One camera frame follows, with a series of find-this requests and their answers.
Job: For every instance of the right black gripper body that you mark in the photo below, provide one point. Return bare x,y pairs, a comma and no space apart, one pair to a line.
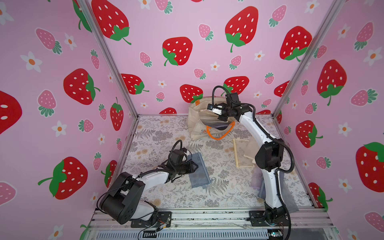
223,111

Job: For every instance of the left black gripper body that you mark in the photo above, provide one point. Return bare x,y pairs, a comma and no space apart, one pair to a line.
182,169

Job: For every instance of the blue grey pouch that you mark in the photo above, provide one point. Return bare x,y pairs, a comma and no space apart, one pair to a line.
200,178

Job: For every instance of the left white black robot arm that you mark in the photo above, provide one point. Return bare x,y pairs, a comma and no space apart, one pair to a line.
123,201

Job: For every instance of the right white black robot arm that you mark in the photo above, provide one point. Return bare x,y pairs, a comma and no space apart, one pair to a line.
273,157

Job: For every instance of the cream canvas tote bag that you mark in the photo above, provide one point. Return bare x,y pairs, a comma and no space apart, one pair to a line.
203,123

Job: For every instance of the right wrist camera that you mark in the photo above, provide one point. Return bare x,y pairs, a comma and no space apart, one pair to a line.
218,109

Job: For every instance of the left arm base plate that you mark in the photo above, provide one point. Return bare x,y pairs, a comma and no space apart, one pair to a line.
155,220

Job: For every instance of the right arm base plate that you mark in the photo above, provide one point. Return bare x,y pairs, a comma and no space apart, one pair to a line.
258,219

